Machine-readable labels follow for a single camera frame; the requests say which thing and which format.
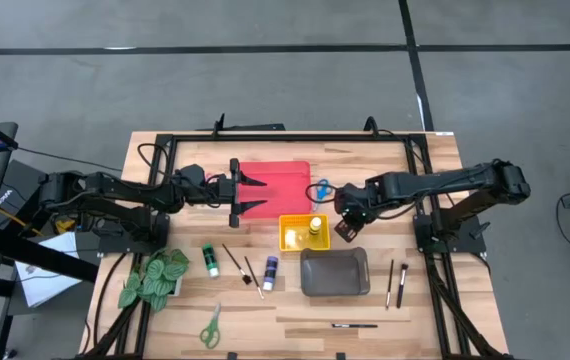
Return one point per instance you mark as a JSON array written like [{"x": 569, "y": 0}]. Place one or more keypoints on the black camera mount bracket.
[{"x": 255, "y": 127}]

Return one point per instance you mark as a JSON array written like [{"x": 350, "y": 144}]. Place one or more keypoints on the thin dark paintbrush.
[{"x": 389, "y": 283}]

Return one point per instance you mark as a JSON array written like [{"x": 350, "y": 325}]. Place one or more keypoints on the yellow plastic basket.
[{"x": 295, "y": 235}]

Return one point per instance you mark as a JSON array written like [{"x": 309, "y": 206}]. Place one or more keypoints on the yellow paint bottle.
[{"x": 315, "y": 224}]

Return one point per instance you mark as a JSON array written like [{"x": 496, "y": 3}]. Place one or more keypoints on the thick black makeup brush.
[{"x": 402, "y": 285}]

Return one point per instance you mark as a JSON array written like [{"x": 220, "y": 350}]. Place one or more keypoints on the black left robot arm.
[{"x": 130, "y": 187}]

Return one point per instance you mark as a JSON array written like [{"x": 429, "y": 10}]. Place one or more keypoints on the blue scissors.
[{"x": 323, "y": 189}]

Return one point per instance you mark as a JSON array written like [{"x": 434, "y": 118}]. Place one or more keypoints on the black paintbrush silver ferrule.
[{"x": 360, "y": 325}]

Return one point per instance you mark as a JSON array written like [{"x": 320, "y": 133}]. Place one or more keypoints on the green paint bottle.
[{"x": 210, "y": 260}]

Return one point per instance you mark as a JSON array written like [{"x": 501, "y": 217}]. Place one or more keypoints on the thin paintbrush pale tip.
[{"x": 253, "y": 276}]

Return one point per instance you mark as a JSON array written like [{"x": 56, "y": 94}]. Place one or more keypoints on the grey translucent plastic bin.
[{"x": 335, "y": 272}]

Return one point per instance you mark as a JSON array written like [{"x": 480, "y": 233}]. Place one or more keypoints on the purple paint bottle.
[{"x": 270, "y": 272}]

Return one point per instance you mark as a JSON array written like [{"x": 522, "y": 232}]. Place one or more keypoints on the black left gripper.
[{"x": 234, "y": 195}]

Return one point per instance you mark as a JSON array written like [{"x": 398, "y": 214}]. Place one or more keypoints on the black stand beam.
[{"x": 40, "y": 255}]

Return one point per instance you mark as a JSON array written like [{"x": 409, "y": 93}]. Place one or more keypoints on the green plant white pot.
[{"x": 157, "y": 277}]

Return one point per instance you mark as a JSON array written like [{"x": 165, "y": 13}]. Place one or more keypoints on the paintbrush black fan bristles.
[{"x": 246, "y": 279}]

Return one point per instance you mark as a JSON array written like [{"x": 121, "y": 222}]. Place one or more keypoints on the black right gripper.
[{"x": 352, "y": 205}]

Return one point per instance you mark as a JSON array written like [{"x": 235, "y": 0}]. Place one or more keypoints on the black computer case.
[{"x": 20, "y": 182}]

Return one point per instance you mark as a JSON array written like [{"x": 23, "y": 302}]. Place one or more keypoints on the black table edge clamp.
[{"x": 232, "y": 356}]

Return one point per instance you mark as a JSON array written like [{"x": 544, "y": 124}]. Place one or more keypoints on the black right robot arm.
[{"x": 455, "y": 182}]

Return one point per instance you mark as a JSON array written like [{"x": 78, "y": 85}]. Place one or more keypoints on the white paper sheet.
[{"x": 45, "y": 282}]

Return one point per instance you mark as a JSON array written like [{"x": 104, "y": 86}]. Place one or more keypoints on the white label sticker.
[{"x": 444, "y": 133}]

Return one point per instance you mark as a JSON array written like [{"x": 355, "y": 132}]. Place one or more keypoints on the red plastic tray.
[{"x": 285, "y": 195}]

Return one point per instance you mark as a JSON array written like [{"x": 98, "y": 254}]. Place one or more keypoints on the black aluminium table frame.
[{"x": 290, "y": 137}]

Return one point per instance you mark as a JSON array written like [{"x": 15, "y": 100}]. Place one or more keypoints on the green scissors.
[{"x": 210, "y": 335}]

